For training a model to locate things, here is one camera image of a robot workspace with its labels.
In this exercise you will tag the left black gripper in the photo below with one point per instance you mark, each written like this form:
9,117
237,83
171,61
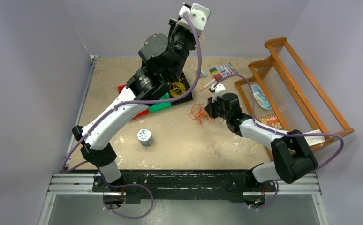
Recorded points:
175,28

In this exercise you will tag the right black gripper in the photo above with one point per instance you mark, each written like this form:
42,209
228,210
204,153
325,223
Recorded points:
210,108

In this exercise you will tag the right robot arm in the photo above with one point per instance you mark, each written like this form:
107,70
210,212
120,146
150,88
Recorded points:
292,155

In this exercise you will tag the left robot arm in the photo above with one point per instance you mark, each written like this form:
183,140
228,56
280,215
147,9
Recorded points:
163,59

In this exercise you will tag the loose white marker pen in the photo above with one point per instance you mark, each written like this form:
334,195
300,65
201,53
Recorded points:
209,84

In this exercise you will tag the black plastic bin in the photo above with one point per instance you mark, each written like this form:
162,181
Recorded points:
178,88

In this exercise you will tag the marker pen pack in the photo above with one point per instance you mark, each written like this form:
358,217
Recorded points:
223,70

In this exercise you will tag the blue white plastic packet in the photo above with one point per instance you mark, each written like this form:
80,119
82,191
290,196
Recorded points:
260,97

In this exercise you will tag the green plastic bin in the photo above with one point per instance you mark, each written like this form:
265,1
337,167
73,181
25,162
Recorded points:
160,106

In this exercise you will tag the wooden rack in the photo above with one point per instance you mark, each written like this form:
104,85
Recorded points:
296,98

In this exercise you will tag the round blue white tin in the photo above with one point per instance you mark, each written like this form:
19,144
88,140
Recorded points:
145,137

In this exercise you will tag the red plastic bin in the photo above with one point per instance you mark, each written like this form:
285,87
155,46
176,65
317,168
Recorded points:
142,112

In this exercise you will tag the white red cardboard box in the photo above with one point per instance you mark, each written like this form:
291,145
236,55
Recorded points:
314,140

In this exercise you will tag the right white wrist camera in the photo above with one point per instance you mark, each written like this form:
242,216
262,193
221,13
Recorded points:
218,90

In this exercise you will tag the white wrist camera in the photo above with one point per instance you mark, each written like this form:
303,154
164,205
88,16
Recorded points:
218,90
197,13

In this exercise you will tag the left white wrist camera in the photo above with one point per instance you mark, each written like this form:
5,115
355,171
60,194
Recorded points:
197,13

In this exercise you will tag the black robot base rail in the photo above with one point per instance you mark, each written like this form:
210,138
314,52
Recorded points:
230,185

